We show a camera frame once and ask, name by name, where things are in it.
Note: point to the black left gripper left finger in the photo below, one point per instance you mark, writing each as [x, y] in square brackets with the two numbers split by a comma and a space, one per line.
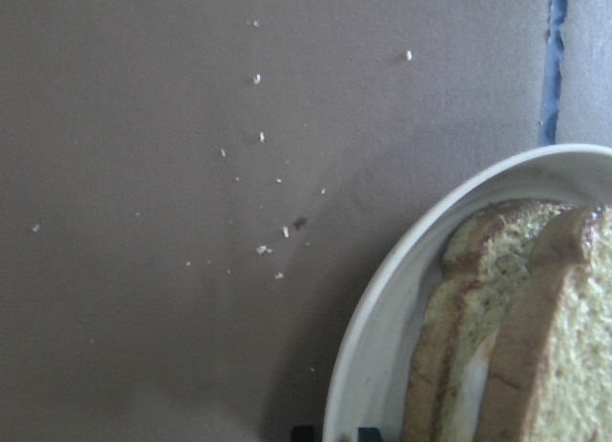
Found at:
[303, 433]

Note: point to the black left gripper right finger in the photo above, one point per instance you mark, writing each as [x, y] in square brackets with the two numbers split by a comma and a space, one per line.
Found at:
[369, 434]

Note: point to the white round plate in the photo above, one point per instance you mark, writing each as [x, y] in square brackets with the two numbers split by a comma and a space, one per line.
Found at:
[368, 384]

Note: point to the bread slice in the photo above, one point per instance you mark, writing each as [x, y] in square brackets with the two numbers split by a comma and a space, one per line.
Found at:
[550, 369]
[485, 260]

